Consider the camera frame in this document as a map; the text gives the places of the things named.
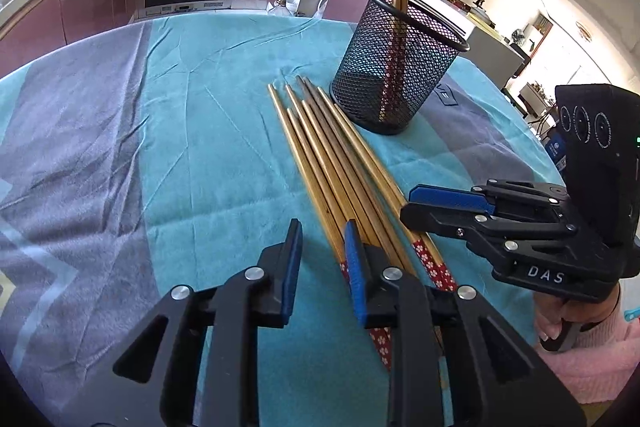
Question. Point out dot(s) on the teal and grey blanket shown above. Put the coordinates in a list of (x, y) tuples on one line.
[(175, 132)]

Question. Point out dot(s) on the person's right forearm pink sleeve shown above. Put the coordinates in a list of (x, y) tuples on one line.
[(590, 369)]

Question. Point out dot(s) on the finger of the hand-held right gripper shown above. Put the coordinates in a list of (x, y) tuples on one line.
[(435, 219), (440, 196)]

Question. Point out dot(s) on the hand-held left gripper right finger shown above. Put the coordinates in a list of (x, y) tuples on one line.
[(356, 274)]

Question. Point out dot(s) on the bunch of wooden chopsticks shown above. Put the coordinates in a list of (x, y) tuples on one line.
[(320, 167)]

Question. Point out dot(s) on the maroon kitchen cabinets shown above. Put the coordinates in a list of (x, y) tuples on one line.
[(85, 7)]

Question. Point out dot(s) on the white counter unit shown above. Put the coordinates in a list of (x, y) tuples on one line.
[(495, 52)]

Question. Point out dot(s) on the glass bottle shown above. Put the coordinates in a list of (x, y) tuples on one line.
[(281, 8)]

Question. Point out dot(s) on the person's right hand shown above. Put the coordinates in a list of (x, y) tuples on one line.
[(549, 319)]

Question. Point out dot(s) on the blue container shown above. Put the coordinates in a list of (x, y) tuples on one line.
[(556, 149)]

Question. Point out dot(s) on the black mesh utensil cup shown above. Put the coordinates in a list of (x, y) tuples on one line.
[(367, 72)]

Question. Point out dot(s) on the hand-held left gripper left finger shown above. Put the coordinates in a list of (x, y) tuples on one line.
[(292, 269)]

